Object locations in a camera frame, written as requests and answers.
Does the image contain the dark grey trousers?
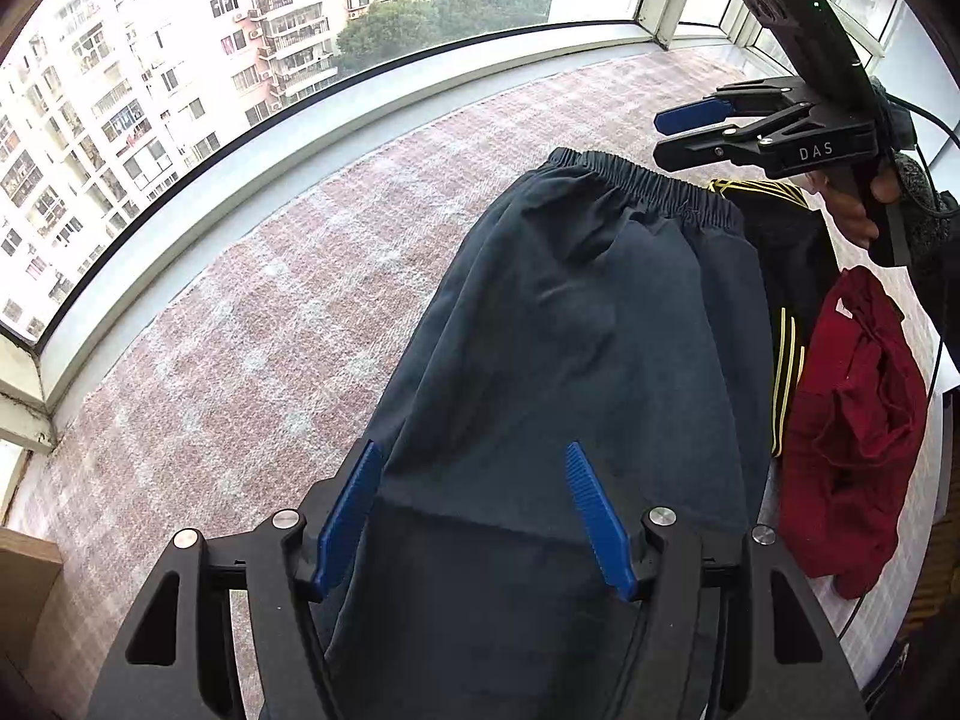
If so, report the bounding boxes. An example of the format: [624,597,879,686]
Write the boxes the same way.
[319,148,773,718]

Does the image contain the person's right forearm dark sleeve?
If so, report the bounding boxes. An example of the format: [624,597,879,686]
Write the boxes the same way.
[895,153,958,364]

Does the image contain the person's right hand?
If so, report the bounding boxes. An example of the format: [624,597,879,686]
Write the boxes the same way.
[805,164,901,250]

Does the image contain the black garment with yellow stripes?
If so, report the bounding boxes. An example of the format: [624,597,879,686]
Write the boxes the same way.
[708,179,839,457]

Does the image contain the pink plaid table cloth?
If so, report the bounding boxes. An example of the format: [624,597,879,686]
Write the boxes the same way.
[0,44,944,720]

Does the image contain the dark red garment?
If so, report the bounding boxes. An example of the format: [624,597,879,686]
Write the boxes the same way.
[779,266,928,600]

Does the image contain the large brown wooden board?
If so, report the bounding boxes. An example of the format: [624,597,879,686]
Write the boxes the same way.
[0,527,64,683]

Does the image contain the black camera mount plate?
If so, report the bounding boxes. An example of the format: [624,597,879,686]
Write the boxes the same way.
[742,0,875,117]

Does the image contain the white window frame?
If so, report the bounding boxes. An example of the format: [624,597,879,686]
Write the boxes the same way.
[2,0,760,454]

